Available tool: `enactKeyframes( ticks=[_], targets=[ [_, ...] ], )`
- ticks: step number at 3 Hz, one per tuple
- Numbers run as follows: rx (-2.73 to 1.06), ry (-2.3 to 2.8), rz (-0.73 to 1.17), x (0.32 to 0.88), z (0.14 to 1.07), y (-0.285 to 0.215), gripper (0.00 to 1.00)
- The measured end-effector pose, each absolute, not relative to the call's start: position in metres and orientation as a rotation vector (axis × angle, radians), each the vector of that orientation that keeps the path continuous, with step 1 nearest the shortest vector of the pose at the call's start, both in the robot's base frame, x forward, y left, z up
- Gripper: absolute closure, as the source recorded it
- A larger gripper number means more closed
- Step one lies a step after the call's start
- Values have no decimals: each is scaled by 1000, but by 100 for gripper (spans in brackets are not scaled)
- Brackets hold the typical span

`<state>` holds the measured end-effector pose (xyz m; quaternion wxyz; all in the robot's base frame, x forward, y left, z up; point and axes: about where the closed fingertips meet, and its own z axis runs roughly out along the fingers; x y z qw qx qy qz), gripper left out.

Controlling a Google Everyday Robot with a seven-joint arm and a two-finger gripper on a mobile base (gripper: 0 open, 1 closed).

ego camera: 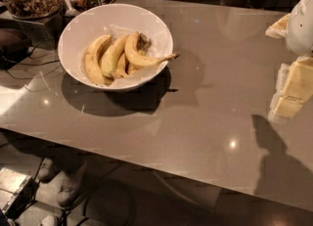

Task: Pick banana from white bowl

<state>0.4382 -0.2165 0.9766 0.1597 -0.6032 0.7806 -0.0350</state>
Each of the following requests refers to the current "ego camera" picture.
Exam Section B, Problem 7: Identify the small hidden yellow banana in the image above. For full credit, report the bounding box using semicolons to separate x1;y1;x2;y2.
113;54;128;79

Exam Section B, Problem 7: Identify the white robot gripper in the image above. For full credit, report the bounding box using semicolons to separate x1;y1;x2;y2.
265;0;313;123

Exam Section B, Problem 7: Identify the white scoop spoon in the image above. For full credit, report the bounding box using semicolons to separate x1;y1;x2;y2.
64;0;79;18

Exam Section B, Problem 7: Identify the yellow banana with long stem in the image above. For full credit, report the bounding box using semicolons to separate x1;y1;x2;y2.
124;31;180;68

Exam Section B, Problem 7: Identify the black floor cable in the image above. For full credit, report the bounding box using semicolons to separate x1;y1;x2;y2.
58;162;138;226

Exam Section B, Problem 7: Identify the metal box on floor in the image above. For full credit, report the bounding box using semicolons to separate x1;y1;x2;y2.
0;167;31;216

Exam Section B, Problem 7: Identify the white ceramic bowl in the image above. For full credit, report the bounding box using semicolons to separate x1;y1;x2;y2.
58;4;169;92

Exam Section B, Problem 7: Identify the left yellow banana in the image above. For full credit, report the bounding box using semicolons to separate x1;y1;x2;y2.
83;34;112;85

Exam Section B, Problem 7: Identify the dark round object left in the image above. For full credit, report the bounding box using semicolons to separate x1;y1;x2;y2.
0;28;32;69

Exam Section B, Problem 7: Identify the white shoe on floor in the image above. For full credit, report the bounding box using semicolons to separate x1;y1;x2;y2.
57;162;87;207

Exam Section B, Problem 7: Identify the middle yellow banana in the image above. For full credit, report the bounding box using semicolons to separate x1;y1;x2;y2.
100;36;128;77

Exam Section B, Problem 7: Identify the white paper bowl liner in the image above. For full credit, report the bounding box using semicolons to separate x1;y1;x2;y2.
107;25;173;91

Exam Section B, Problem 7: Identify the black cable on table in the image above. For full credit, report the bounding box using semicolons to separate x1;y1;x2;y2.
0;37;62;81

